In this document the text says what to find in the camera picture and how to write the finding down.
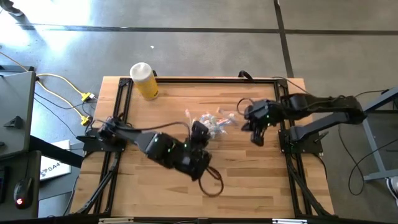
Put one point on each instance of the white printed box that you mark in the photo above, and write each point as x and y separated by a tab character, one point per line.
56	168

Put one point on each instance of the black diagonal bar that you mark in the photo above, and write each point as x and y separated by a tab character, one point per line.
56	152

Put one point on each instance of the clear acrylic organizer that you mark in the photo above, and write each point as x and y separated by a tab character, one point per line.
214	132

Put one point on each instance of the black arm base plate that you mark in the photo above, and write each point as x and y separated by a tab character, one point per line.
311	147
90	144

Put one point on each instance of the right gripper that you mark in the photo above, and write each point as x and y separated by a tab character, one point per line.
262	113

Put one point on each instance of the person's shoe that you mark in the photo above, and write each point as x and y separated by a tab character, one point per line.
393	189
9	7

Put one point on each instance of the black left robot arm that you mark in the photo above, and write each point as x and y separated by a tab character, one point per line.
136	138

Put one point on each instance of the black desk bracket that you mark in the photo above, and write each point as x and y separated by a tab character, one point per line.
14	123

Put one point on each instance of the yellow wipes canister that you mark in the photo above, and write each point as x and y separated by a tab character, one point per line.
146	84

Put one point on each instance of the grey desk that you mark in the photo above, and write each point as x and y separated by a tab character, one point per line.
15	102

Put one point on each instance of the grey metal cart frame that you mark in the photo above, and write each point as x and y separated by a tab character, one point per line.
373	146

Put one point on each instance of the black computer mouse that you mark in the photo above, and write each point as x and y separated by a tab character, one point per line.
22	191

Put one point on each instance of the white label strip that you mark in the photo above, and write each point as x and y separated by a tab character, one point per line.
115	220
289	221

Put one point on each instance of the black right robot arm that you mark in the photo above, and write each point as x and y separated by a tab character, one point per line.
323	109

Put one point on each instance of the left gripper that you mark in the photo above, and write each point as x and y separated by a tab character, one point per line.
192	161

